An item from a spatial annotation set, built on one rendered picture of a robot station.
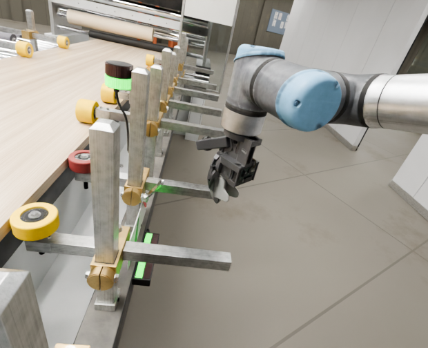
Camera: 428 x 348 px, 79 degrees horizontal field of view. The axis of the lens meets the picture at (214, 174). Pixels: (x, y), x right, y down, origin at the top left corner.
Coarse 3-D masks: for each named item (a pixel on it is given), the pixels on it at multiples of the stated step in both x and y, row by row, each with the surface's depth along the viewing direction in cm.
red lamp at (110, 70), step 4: (108, 64) 54; (108, 68) 55; (112, 68) 54; (116, 68) 54; (120, 68) 55; (124, 68) 55; (128, 68) 56; (132, 68) 57; (108, 72) 55; (112, 72) 55; (116, 72) 55; (120, 72) 55; (124, 72) 55; (128, 72) 56; (116, 76) 55; (120, 76) 55; (124, 76) 56; (128, 76) 57
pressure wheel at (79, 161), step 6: (84, 150) 75; (72, 156) 71; (78, 156) 72; (84, 156) 72; (72, 162) 69; (78, 162) 69; (84, 162) 70; (72, 168) 70; (78, 168) 70; (84, 168) 70; (84, 186) 77
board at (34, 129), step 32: (0, 64) 129; (32, 64) 140; (64, 64) 153; (96, 64) 168; (0, 96) 97; (32, 96) 103; (64, 96) 110; (96, 96) 117; (0, 128) 77; (32, 128) 81; (64, 128) 85; (0, 160) 64; (32, 160) 67; (64, 160) 70; (0, 192) 55; (32, 192) 57; (0, 224) 48
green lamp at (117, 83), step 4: (108, 80) 56; (112, 80) 56; (116, 80) 56; (120, 80) 56; (124, 80) 56; (128, 80) 57; (108, 84) 56; (112, 84) 56; (116, 84) 56; (120, 84) 56; (124, 84) 57; (128, 84) 57; (116, 88) 57; (120, 88) 57; (124, 88) 57; (128, 88) 58
